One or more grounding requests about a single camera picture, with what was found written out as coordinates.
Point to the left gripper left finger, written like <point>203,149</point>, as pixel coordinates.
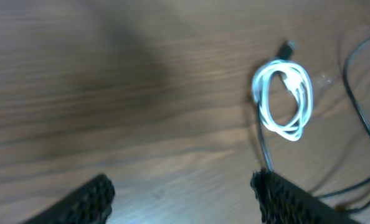
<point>89,204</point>

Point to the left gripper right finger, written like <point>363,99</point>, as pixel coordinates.
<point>282,202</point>

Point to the clear tape piece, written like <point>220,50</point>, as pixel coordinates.
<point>323,80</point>

